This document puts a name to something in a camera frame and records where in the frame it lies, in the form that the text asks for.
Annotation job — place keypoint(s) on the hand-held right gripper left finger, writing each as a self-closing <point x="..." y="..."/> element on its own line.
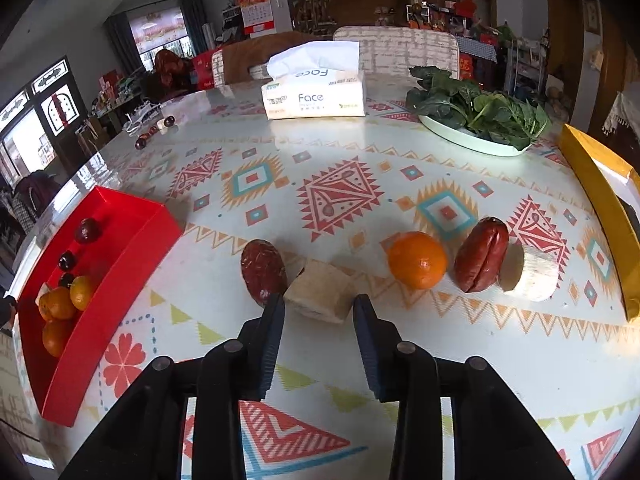
<point x="267" y="350"/>

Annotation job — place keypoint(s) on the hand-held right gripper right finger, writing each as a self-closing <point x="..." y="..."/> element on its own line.
<point x="370" y="350"/>

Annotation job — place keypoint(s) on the blocky sugarcane piece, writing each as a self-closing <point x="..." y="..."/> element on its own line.
<point x="320" y="292"/>

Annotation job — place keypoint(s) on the red box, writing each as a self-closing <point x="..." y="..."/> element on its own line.
<point x="125" y="260"/>

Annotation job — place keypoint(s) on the small tangerine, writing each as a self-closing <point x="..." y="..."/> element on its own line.
<point x="83" y="292"/>
<point x="417" y="260"/>
<point x="59" y="305"/>

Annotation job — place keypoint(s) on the large orange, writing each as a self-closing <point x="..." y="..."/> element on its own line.
<point x="56" y="338"/>

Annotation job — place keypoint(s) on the dark round date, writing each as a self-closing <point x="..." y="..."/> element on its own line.
<point x="67" y="261"/>
<point x="87" y="230"/>

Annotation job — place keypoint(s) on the wrinkled dark red date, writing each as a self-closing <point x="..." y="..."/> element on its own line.
<point x="262" y="270"/>

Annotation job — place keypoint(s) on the large red date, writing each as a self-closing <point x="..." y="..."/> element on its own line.
<point x="481" y="255"/>

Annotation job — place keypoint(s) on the round sugarcane piece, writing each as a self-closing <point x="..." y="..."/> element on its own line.
<point x="536" y="272"/>

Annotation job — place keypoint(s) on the white oval plate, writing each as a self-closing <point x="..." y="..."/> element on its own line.
<point x="450" y="132"/>

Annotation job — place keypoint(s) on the white tissue pack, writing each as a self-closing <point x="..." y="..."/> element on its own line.
<point x="315" y="100"/>

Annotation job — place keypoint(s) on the green spinach leaves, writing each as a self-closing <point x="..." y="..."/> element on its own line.
<point x="475" y="105"/>

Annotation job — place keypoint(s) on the yellow taped box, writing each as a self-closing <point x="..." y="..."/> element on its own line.
<point x="595" y="185"/>

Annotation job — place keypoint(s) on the chair with white patterned cover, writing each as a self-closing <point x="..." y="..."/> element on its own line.
<point x="400" y="50"/>

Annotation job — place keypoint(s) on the table with checkered cloth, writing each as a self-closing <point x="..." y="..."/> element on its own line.
<point x="475" y="50"/>

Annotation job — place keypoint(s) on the white trolley rack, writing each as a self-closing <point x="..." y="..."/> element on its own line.
<point x="525" y="67"/>

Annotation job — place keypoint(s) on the red wall calendar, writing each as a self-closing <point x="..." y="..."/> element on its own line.
<point x="255" y="2"/>

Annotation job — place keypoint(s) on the framed wall picture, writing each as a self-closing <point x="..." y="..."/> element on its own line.
<point x="592" y="15"/>

